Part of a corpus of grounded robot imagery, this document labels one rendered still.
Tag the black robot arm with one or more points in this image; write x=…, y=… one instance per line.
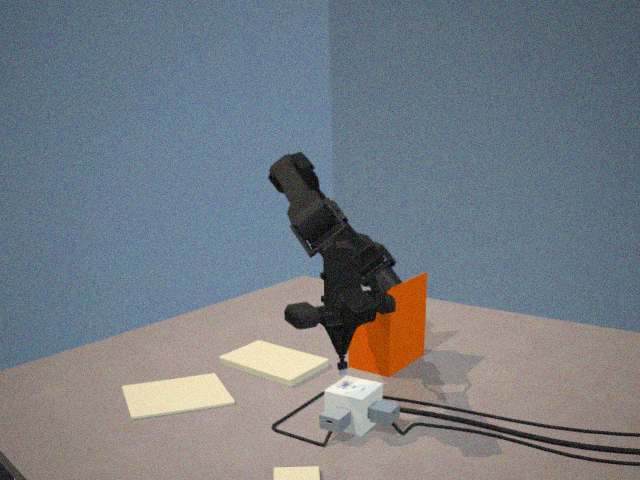
x=347, y=255

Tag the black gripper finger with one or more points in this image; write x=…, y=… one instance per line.
x=347, y=334
x=335, y=333

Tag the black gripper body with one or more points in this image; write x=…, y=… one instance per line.
x=304, y=316

